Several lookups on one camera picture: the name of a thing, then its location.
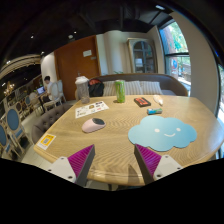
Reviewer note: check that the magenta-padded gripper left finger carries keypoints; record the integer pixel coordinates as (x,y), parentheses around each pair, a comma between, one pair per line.
(79,160)

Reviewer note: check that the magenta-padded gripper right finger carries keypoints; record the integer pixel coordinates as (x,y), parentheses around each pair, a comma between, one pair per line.
(150,160)

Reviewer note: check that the pink computer mouse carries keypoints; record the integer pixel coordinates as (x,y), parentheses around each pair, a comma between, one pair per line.
(92,125)

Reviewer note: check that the blue cloud-shaped mouse pad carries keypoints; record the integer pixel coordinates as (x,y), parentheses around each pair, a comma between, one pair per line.
(163,133)

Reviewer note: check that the yellow square table sticker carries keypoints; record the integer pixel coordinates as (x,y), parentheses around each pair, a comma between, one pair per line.
(46,141)

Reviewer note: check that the small teal pack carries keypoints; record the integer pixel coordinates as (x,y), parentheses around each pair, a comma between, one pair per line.
(154,111)

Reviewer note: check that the grey tufted sofa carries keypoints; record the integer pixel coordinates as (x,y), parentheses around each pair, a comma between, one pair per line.
(48,120)

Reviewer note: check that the white sticker sheet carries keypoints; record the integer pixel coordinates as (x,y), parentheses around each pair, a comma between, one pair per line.
(90,109)

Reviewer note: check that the black and red box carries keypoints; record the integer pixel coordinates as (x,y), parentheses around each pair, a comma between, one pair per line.
(142,101)

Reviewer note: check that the cream white packet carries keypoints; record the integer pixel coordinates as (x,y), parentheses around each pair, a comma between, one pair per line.
(158,99)

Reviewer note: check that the clear shaker bottle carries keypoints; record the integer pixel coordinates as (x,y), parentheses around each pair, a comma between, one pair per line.
(82,90)

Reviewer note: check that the white chair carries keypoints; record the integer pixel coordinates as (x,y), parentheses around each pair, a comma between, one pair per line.
(56,93)

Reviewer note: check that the striped cushion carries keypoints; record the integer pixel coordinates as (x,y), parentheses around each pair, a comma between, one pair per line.
(151,87)
(133,88)

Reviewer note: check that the black backpack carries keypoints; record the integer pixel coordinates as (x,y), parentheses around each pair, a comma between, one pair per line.
(96,88)

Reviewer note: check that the green drink can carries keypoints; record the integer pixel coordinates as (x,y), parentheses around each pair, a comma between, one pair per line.
(120,91)

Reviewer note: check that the blue-backed chairs group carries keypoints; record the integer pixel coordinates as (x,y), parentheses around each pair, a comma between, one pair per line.
(13,121)

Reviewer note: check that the person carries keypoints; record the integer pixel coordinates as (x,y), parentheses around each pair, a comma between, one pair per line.
(48,87)

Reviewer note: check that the laptop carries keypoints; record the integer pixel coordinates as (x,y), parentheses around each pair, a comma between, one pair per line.
(41,90)

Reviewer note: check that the brown wooden door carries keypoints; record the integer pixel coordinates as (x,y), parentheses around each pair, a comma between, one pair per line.
(71,66)

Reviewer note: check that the arched glass cabinet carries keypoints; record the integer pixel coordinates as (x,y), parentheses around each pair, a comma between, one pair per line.
(143,56)

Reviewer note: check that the large framed window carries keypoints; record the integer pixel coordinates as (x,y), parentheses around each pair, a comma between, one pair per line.
(178,56)

